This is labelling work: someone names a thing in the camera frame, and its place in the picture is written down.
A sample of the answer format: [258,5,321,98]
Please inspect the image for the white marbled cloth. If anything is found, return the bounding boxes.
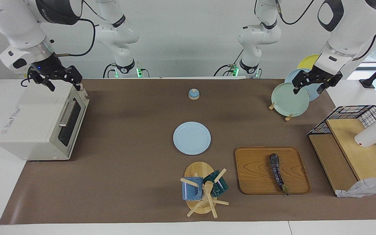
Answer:
[336,176,376,198]

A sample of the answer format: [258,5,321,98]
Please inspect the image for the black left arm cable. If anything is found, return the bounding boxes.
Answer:
[274,0,316,25]

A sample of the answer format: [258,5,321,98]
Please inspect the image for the wooden plate rack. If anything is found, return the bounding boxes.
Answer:
[268,102,293,122]

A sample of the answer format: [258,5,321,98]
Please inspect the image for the black left base cable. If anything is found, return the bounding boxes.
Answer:
[213,49,244,78]

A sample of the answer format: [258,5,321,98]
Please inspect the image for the brown table mat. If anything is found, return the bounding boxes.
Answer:
[0,78,376,225]

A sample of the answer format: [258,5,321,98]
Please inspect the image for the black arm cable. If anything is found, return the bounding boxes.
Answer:
[53,18,96,58]
[274,0,316,25]

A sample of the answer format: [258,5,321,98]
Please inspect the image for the yellow plate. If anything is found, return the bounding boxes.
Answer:
[297,54,321,71]

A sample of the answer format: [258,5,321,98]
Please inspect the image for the glass oven door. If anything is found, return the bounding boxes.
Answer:
[56,88,90,158]

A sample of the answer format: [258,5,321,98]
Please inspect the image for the wooden mug tree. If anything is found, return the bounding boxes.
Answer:
[180,162,229,218]

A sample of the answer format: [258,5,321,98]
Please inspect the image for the black right base cable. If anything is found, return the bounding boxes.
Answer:
[102,63,115,79]

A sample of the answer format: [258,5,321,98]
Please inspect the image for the wooden tray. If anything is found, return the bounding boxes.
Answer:
[235,147,311,195]

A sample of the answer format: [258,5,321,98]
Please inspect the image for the blue mug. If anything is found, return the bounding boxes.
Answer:
[181,177,204,201]

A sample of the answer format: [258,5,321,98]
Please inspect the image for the pale green plate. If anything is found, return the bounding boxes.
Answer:
[271,83,310,117]

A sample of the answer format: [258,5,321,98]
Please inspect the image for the dark green mug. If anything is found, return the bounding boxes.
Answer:
[203,170,228,197]

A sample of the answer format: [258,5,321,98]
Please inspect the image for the cream toaster oven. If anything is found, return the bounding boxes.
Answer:
[0,80,90,161]

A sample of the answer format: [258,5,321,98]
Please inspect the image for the wire and wood shelf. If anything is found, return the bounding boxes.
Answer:
[307,105,376,196]

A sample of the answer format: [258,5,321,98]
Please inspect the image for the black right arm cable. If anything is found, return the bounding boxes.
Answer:
[53,18,96,58]

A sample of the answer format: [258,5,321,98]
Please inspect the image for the white cup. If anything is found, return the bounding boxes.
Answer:
[354,121,376,148]

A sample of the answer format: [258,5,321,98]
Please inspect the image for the dark purple eggplant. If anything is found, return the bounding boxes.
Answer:
[269,153,290,196]

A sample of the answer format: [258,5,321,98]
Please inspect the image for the racked light blue plate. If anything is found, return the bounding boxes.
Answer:
[284,68,323,102]

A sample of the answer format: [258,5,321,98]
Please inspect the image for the black base cable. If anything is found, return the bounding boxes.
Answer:
[213,49,244,78]
[102,63,115,79]

